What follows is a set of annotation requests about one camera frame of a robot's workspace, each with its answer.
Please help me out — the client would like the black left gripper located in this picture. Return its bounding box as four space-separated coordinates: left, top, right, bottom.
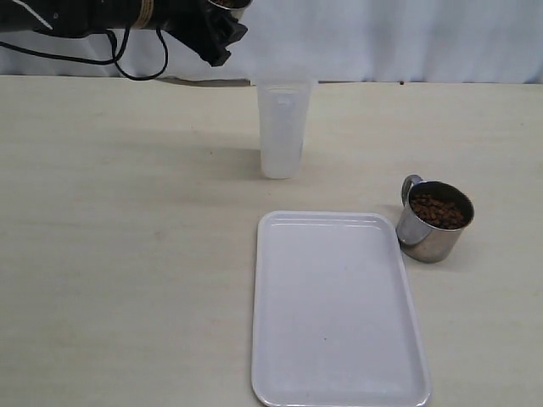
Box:
148 0 248 66

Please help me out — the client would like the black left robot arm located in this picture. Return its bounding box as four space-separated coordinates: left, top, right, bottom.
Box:
1 0 251 67

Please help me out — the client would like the translucent plastic tall container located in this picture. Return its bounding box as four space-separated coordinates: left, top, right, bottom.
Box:
255 78 315 180

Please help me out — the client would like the white curtain backdrop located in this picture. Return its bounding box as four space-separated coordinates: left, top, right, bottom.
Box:
1 1 542 84

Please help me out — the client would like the right steel mug with kibble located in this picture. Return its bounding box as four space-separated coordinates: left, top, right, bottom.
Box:
396 175 474 263

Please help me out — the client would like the white plastic tray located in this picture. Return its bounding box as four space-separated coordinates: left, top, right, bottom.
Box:
251 211 432 406

